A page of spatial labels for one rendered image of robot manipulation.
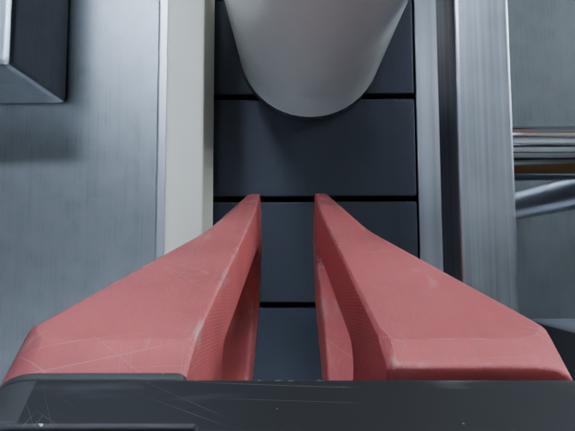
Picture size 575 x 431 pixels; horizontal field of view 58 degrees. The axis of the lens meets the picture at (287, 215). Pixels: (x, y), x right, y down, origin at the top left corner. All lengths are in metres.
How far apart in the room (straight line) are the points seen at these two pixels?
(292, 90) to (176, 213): 0.05
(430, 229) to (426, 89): 0.05
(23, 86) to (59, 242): 0.07
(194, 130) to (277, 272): 0.06
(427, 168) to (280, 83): 0.07
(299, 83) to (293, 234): 0.06
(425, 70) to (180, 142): 0.10
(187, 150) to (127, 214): 0.10
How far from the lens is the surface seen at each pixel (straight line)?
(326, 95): 0.17
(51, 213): 0.26
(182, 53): 0.17
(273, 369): 0.19
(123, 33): 0.27
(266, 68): 0.16
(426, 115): 0.20
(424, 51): 0.21
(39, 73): 0.25
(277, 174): 0.19
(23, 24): 0.24
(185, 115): 0.16
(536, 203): 0.22
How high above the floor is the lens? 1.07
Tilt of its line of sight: 85 degrees down
